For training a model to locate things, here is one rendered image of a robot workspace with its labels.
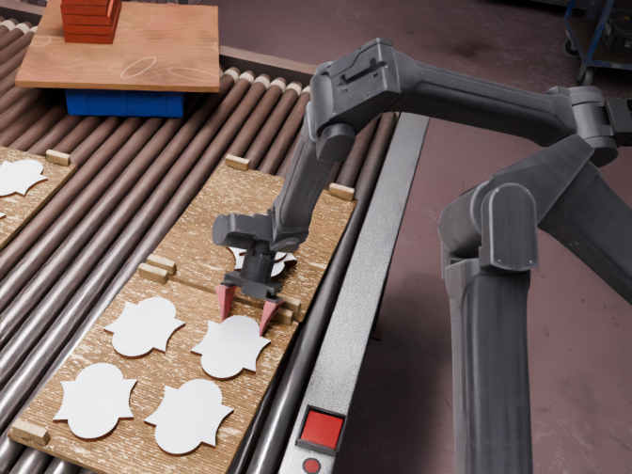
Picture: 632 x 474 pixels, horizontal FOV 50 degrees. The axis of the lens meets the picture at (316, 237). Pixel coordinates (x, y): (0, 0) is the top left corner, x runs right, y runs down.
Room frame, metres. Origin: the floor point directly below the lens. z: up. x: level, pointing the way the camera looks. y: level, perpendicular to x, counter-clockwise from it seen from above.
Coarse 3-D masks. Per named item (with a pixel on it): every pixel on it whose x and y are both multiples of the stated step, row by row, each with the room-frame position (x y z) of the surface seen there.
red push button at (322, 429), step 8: (312, 416) 0.68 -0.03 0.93; (320, 416) 0.69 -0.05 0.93; (328, 416) 0.69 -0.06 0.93; (312, 424) 0.67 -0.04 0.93; (320, 424) 0.67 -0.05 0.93; (328, 424) 0.67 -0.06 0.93; (336, 424) 0.67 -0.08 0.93; (304, 432) 0.65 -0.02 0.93; (312, 432) 0.65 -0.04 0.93; (320, 432) 0.65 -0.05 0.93; (328, 432) 0.66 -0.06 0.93; (336, 432) 0.66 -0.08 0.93; (312, 440) 0.64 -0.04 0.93; (320, 440) 0.64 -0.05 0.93; (328, 440) 0.64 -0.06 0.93; (336, 440) 0.64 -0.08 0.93
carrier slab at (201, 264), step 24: (216, 192) 1.25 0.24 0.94; (240, 192) 1.26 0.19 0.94; (264, 192) 1.28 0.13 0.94; (192, 216) 1.15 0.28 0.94; (216, 216) 1.17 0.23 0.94; (312, 216) 1.21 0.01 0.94; (336, 216) 1.22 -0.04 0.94; (168, 240) 1.07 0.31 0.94; (192, 240) 1.08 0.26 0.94; (312, 240) 1.13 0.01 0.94; (336, 240) 1.14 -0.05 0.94; (192, 264) 1.00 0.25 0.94; (216, 264) 1.01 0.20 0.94; (312, 264) 1.05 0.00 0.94; (240, 288) 0.96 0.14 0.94; (288, 288) 0.97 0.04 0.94; (312, 288) 0.98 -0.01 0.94
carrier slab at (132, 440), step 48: (144, 288) 0.92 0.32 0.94; (192, 288) 0.94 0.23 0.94; (96, 336) 0.79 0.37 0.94; (192, 336) 0.82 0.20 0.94; (288, 336) 0.85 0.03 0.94; (48, 384) 0.67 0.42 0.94; (144, 384) 0.70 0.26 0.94; (240, 384) 0.72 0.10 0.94; (48, 432) 0.59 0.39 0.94; (144, 432) 0.61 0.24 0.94; (240, 432) 0.63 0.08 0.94
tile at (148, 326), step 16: (128, 304) 0.86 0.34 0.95; (144, 304) 0.87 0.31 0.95; (160, 304) 0.88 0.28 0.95; (128, 320) 0.83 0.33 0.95; (144, 320) 0.83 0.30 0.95; (160, 320) 0.84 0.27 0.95; (176, 320) 0.84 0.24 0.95; (128, 336) 0.79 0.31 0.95; (144, 336) 0.79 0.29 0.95; (160, 336) 0.80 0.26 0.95; (128, 352) 0.75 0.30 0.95; (144, 352) 0.76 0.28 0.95; (160, 352) 0.77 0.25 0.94
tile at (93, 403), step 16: (96, 368) 0.71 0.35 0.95; (112, 368) 0.71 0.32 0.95; (64, 384) 0.67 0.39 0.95; (80, 384) 0.67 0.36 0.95; (96, 384) 0.68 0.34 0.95; (112, 384) 0.68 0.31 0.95; (128, 384) 0.69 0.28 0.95; (64, 400) 0.64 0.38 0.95; (80, 400) 0.64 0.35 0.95; (96, 400) 0.65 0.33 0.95; (112, 400) 0.65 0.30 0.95; (128, 400) 0.66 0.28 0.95; (64, 416) 0.61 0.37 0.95; (80, 416) 0.61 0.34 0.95; (96, 416) 0.62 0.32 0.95; (112, 416) 0.62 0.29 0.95; (128, 416) 0.63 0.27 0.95; (80, 432) 0.59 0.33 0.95; (96, 432) 0.59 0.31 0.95; (112, 432) 0.60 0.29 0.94
